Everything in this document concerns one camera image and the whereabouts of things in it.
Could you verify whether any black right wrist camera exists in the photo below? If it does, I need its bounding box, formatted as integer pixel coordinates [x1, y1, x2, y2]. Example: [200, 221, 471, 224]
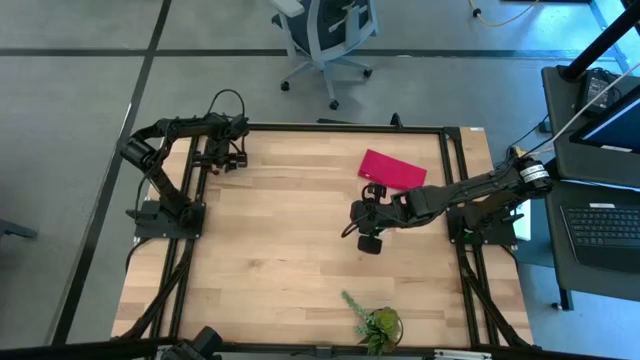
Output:
[363, 182, 389, 204]

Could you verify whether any artificial green succulent plant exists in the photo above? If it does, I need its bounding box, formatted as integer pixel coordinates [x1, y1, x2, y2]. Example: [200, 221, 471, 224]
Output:
[340, 289, 404, 357]

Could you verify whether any black power adapter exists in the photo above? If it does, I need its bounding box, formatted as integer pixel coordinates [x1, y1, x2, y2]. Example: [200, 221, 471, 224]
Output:
[579, 68, 621, 117]

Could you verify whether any black mechanical device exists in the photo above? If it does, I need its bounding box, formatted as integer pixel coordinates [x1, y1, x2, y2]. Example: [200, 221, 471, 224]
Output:
[159, 325, 225, 360]

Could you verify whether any grey furniture leg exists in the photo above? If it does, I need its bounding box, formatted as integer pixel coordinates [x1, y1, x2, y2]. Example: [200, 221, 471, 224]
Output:
[0, 217, 39, 241]

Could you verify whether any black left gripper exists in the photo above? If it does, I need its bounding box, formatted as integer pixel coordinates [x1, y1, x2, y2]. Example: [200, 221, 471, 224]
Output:
[193, 128, 250, 174]

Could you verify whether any black laptop keyboard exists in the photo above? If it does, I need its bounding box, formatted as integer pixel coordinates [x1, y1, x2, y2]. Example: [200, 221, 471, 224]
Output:
[559, 202, 640, 275]

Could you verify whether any yellow hanging cable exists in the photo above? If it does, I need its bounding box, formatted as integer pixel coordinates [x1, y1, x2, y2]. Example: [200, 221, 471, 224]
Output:
[467, 0, 541, 29]

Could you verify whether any white mesh office chair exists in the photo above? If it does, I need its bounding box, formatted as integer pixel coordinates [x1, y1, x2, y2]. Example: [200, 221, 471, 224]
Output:
[269, 0, 380, 111]

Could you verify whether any white slanted cable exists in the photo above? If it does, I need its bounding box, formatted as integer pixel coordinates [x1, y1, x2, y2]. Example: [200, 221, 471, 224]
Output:
[544, 59, 640, 149]

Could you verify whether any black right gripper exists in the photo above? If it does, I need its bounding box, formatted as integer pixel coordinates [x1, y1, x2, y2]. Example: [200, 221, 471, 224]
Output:
[348, 197, 407, 256]

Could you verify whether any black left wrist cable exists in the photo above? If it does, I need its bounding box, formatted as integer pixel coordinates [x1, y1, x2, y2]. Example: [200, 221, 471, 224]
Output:
[207, 88, 247, 131]

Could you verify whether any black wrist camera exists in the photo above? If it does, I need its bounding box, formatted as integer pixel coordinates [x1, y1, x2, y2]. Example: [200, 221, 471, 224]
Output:
[363, 182, 389, 204]
[229, 114, 251, 139]

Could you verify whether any red folded cloth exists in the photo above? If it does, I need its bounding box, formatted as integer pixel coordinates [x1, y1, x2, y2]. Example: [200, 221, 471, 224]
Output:
[357, 148, 429, 192]

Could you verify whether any black aluminium table frame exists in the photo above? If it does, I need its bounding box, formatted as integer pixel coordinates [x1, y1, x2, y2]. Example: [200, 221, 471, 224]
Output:
[112, 112, 534, 360]

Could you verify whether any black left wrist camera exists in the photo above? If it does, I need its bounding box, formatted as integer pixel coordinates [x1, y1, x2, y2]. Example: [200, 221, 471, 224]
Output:
[229, 114, 251, 139]

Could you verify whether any black metal pole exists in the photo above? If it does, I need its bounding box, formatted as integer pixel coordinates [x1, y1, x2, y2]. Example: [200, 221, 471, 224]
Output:
[562, 0, 640, 81]

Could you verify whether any black computer monitor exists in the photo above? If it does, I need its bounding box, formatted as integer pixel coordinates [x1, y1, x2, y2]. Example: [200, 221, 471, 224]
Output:
[569, 84, 640, 155]

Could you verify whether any black side table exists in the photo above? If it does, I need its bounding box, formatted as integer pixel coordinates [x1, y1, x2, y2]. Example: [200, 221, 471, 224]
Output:
[541, 64, 640, 311]

